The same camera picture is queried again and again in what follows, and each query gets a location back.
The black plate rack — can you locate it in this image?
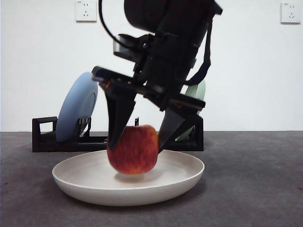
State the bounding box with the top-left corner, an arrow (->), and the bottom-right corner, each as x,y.
32,115 -> 204,153

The blue plate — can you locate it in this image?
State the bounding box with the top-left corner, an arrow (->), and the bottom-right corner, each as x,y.
56,71 -> 99,143

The red apple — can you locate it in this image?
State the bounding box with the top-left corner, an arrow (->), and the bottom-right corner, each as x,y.
106,124 -> 159,175

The black cable strap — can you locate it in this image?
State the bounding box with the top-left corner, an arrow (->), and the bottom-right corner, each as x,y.
184,14 -> 213,86

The pale cream yellow plate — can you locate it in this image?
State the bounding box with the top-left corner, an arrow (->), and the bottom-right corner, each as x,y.
52,148 -> 205,207

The green plate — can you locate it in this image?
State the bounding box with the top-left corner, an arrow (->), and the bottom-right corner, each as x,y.
176,79 -> 206,142

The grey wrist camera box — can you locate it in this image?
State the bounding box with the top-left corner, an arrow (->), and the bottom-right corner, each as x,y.
113,34 -> 155,65

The black camera cable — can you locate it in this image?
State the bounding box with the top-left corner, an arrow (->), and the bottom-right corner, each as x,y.
98,0 -> 125,46

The white wall socket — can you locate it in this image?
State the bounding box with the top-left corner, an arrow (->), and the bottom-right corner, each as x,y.
75,0 -> 97,23
280,1 -> 298,24

